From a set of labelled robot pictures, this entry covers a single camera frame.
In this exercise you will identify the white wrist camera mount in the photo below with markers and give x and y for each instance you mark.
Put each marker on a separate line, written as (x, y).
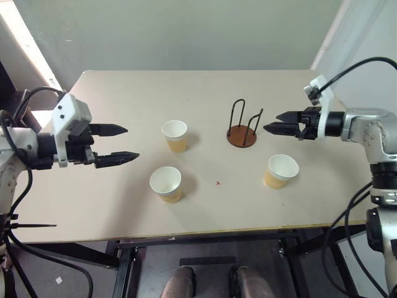
(66, 108)
(325, 96)

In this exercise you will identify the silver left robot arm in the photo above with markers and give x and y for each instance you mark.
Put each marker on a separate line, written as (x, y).
(18, 139)

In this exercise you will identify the black metal table frame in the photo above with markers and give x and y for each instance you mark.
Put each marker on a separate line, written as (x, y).
(124, 273)

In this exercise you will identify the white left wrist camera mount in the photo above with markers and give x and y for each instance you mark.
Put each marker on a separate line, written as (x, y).
(66, 108)

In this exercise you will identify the black floor tape strip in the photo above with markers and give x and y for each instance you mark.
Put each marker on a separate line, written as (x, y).
(207, 260)

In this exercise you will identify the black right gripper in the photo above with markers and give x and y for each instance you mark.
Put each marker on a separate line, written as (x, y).
(310, 124)

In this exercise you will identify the yellow white paper cup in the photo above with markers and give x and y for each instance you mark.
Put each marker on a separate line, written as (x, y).
(166, 186)
(175, 136)
(280, 172)

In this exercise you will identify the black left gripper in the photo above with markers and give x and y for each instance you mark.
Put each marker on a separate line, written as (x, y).
(77, 149)

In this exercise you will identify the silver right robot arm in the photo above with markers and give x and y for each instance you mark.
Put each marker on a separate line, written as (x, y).
(369, 124)

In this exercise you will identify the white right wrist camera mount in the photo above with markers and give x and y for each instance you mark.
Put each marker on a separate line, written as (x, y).
(325, 96)

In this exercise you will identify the small white floor scrap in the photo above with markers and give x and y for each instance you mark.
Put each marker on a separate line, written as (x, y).
(59, 280)

